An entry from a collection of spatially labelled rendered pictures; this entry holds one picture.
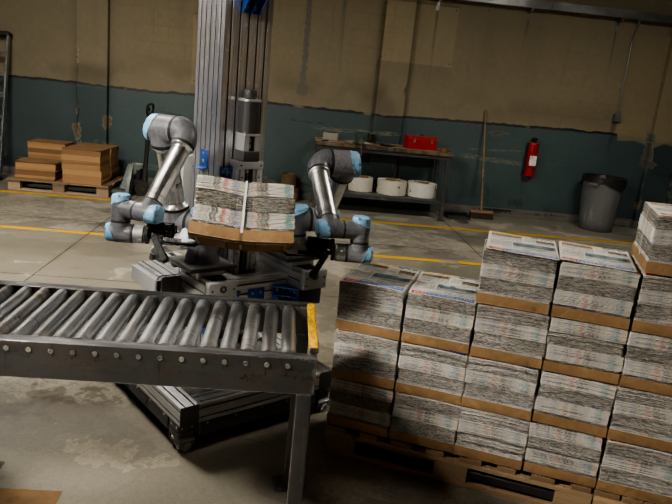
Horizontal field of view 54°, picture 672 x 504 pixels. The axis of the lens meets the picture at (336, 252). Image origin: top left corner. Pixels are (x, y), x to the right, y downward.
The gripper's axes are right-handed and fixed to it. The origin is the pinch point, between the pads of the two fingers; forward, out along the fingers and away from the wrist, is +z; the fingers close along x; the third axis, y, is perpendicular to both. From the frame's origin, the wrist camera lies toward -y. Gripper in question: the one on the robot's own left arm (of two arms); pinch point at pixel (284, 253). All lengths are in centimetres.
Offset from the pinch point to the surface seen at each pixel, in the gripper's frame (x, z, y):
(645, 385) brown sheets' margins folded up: 19, -142, -42
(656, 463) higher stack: 11, -152, -73
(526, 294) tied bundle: 12, -96, -10
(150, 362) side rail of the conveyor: 55, 39, -43
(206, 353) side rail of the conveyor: 56, 22, -39
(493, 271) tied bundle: 10, -83, -2
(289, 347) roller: 49, -3, -36
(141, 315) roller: 30, 48, -29
